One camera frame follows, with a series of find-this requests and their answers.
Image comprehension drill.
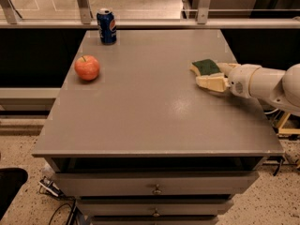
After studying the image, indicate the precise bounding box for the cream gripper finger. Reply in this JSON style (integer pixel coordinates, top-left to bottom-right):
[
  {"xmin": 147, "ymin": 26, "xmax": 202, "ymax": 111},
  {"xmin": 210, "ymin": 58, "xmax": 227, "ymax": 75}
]
[
  {"xmin": 196, "ymin": 73, "xmax": 230, "ymax": 93},
  {"xmin": 217, "ymin": 63, "xmax": 240, "ymax": 77}
]

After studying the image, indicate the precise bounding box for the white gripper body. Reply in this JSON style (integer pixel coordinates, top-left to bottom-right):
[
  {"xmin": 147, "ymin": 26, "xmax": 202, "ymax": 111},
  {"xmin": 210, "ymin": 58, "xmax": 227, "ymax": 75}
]
[{"xmin": 228, "ymin": 64, "xmax": 261, "ymax": 98}]

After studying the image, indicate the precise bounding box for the green and yellow sponge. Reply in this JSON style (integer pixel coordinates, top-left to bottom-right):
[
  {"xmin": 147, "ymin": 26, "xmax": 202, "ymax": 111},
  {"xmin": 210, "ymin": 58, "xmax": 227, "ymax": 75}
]
[{"xmin": 189, "ymin": 59, "xmax": 221, "ymax": 76}]

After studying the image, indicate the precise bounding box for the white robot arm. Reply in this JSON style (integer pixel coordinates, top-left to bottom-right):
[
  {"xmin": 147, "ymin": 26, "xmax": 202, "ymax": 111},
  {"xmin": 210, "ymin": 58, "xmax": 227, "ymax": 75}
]
[{"xmin": 190, "ymin": 59, "xmax": 300, "ymax": 116}]

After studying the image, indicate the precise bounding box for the red apple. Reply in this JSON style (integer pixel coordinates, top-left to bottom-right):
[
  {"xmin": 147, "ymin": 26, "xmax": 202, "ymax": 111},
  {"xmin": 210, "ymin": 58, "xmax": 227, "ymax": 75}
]
[{"xmin": 74, "ymin": 55, "xmax": 100, "ymax": 81}]

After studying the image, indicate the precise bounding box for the top drawer with knob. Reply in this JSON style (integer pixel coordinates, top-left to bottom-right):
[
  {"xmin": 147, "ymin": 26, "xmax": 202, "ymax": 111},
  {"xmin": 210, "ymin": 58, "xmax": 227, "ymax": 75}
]
[{"xmin": 52, "ymin": 172, "xmax": 258, "ymax": 197}]

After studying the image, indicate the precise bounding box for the drawer with knob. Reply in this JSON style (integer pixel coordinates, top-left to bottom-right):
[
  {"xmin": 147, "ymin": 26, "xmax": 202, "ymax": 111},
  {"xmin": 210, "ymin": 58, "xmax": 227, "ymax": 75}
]
[
  {"xmin": 77, "ymin": 199, "xmax": 233, "ymax": 217},
  {"xmin": 52, "ymin": 172, "xmax": 258, "ymax": 197}
]

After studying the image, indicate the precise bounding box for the grey drawer cabinet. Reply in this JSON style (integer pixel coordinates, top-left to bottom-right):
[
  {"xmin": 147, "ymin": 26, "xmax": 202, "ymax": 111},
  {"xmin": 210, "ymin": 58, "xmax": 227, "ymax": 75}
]
[{"xmin": 34, "ymin": 30, "xmax": 283, "ymax": 225}]

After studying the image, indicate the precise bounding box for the blue pepsi can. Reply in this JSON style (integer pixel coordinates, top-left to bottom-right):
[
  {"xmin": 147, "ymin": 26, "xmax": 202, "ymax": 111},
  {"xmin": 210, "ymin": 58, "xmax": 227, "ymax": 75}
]
[{"xmin": 97, "ymin": 8, "xmax": 116, "ymax": 45}]

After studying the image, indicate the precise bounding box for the middle drawer with knob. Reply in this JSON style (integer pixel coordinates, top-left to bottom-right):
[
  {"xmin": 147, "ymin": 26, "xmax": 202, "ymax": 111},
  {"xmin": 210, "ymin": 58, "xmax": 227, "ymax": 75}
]
[{"xmin": 77, "ymin": 199, "xmax": 233, "ymax": 217}]

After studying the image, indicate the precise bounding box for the small device on floor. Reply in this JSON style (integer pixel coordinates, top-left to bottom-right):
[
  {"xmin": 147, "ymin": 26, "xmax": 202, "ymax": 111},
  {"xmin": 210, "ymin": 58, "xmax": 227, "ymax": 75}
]
[{"xmin": 39, "ymin": 176, "xmax": 62, "ymax": 197}]

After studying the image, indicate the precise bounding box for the metal railing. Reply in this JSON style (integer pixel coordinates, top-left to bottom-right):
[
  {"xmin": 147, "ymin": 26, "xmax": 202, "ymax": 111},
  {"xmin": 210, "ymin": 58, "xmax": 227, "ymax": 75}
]
[{"xmin": 0, "ymin": 0, "xmax": 300, "ymax": 29}]

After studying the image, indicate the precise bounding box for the black chair seat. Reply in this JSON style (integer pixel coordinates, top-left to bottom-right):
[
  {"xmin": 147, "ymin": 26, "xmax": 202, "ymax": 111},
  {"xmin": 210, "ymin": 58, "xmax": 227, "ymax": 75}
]
[{"xmin": 0, "ymin": 168, "xmax": 28, "ymax": 219}]

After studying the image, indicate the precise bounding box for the yellow wooden frame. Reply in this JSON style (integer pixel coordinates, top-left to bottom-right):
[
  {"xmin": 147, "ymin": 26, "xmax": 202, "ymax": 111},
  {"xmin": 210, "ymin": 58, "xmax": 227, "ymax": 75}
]
[{"xmin": 275, "ymin": 112, "xmax": 300, "ymax": 136}]

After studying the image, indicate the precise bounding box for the black cable on floor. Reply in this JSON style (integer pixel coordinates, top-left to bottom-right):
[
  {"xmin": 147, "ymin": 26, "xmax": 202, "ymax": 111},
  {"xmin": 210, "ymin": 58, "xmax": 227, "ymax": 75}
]
[{"xmin": 47, "ymin": 200, "xmax": 79, "ymax": 225}]

